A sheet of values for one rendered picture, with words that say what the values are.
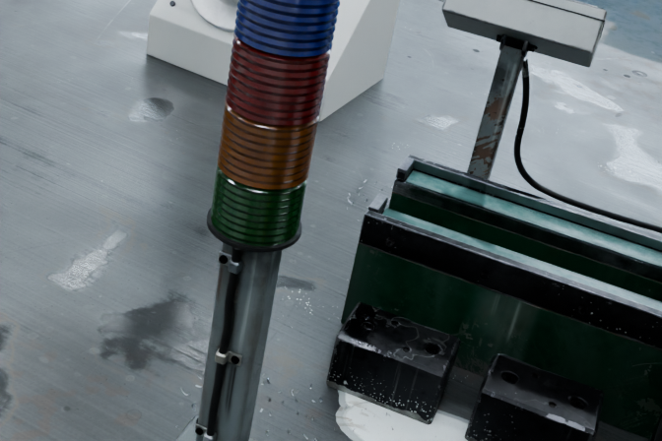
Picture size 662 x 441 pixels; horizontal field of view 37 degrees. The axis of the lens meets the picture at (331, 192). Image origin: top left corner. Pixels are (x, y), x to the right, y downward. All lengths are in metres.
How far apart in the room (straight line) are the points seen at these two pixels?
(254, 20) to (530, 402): 0.43
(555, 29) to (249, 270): 0.53
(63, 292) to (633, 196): 0.76
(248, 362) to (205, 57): 0.76
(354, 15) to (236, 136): 0.76
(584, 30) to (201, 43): 0.57
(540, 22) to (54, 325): 0.59
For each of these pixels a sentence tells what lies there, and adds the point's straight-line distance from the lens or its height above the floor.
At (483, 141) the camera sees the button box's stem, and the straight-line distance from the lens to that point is 1.16.
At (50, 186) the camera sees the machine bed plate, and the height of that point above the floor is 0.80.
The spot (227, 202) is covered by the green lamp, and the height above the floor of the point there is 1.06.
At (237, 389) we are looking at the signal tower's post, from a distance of 0.73.
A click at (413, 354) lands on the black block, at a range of 0.85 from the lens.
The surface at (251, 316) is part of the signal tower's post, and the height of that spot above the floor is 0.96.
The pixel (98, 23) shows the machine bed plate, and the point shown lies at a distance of 1.56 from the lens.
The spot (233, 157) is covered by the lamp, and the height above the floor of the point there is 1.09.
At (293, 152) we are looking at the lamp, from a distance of 0.60.
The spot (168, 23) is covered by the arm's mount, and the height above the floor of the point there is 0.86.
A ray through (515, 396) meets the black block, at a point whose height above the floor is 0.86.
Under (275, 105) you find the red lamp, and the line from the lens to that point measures 0.58.
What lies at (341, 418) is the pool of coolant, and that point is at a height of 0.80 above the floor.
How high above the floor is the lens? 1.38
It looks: 30 degrees down
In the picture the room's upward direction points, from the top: 11 degrees clockwise
